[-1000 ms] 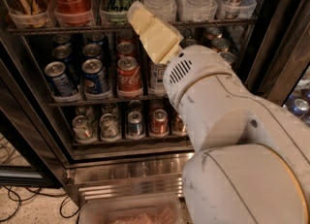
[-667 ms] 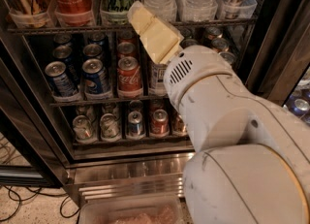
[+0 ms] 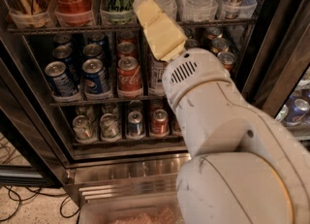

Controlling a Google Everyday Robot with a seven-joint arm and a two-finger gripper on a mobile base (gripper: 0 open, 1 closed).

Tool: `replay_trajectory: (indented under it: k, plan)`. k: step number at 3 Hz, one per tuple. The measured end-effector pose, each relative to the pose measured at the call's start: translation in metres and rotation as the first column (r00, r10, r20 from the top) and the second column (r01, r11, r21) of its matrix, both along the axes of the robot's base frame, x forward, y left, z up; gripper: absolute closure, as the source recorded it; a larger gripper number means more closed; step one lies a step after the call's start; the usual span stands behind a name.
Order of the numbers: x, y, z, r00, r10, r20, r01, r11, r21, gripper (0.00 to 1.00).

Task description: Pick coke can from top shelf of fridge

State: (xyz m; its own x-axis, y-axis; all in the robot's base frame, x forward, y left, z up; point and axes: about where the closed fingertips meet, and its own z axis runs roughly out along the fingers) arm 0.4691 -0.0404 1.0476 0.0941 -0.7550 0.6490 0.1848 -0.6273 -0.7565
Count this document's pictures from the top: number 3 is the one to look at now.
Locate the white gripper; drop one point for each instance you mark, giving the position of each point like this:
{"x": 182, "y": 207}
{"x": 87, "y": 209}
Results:
{"x": 198, "y": 69}

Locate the front gold can middle shelf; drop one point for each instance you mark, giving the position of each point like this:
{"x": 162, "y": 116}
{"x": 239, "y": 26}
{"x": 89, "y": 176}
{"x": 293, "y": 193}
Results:
{"x": 227, "y": 59}

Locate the clear plastic bin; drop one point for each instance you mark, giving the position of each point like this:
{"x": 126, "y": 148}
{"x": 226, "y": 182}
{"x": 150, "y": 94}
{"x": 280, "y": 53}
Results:
{"x": 156, "y": 208}

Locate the blue silver can bottom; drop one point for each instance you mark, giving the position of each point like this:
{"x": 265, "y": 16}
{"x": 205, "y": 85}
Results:
{"x": 135, "y": 125}

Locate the front Pepsi can far left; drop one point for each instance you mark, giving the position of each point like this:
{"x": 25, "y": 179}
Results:
{"x": 62, "y": 86}

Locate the front Coca-Cola can middle shelf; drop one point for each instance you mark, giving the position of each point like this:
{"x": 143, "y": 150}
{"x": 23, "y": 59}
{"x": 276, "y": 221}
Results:
{"x": 129, "y": 77}

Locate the blue can right compartment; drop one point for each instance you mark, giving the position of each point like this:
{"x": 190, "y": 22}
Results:
{"x": 297, "y": 109}

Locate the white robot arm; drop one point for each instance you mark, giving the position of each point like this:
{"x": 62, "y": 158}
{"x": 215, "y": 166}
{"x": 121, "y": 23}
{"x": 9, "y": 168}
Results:
{"x": 244, "y": 166}

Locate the red can bottom shelf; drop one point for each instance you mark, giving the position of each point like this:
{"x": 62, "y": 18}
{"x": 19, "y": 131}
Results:
{"x": 159, "y": 125}

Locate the silver can bottom far left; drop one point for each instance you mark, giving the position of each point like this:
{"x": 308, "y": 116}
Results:
{"x": 83, "y": 129}

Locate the brown tea bottle middle shelf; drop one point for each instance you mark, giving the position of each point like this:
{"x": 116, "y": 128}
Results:
{"x": 157, "y": 69}

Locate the stainless steel fridge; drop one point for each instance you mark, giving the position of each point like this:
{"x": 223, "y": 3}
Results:
{"x": 271, "y": 46}

